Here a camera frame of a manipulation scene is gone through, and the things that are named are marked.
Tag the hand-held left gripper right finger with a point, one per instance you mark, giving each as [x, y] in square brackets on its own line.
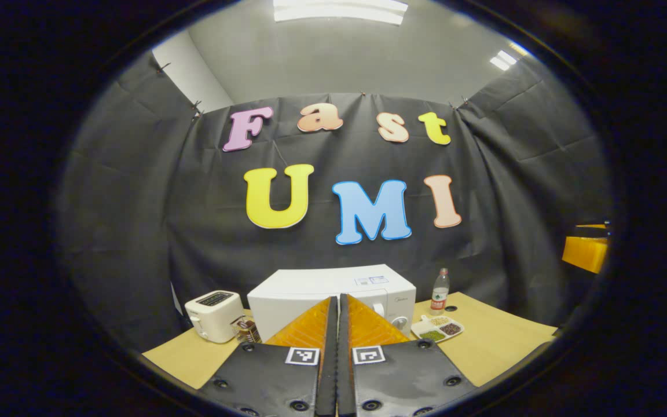
[345, 376]

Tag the white microwave oven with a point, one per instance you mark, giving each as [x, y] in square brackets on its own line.
[287, 295]

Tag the small ceiling light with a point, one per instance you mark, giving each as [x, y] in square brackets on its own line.
[504, 59]

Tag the white toaster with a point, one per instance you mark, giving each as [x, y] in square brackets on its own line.
[212, 315]

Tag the clear red label water bottle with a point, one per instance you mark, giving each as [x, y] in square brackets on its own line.
[439, 295]

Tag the black backdrop cloth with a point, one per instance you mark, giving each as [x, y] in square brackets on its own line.
[206, 231]

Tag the large ceiling light panel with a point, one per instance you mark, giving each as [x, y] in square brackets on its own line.
[339, 10]

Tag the white divided dish of beans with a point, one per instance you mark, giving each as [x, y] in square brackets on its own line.
[438, 329]

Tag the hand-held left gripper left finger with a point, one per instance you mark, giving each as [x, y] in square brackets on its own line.
[327, 376]

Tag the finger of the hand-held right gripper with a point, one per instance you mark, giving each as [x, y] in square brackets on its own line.
[585, 252]
[591, 230]

